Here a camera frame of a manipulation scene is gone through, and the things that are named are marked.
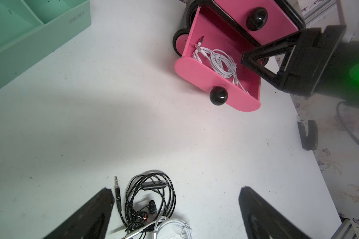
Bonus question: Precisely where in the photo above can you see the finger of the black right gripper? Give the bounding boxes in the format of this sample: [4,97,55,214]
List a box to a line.
[240,37,296,87]

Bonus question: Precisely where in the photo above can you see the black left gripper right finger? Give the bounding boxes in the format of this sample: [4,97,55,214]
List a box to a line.
[238,187,309,239]

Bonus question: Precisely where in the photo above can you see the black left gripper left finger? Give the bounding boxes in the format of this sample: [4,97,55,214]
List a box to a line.
[45,188,115,239]

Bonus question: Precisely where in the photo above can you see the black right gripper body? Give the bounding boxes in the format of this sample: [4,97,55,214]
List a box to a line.
[275,25,347,97]

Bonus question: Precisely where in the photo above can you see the white earphones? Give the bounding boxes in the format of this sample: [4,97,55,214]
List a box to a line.
[209,49,249,94]
[192,36,213,63]
[123,216,193,239]

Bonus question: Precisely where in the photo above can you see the pink drawer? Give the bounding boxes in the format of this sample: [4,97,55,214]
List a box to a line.
[215,0,305,45]
[174,18,261,112]

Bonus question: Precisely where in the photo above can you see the pink top drawer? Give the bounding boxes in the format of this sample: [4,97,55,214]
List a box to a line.
[215,0,305,45]

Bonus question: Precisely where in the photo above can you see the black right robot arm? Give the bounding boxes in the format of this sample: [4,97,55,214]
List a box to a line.
[241,25,359,108]

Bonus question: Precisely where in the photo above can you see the black earphones top coil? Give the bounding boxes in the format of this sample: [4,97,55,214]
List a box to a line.
[114,170,177,233]

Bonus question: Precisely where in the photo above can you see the small black clip device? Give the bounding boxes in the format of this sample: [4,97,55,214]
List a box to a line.
[297,119,319,151]

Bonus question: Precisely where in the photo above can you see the green plastic file organizer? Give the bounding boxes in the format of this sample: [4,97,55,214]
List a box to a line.
[0,1,91,89]

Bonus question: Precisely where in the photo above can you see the aluminium mounting rail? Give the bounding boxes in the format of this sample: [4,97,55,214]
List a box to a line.
[331,219,358,239]

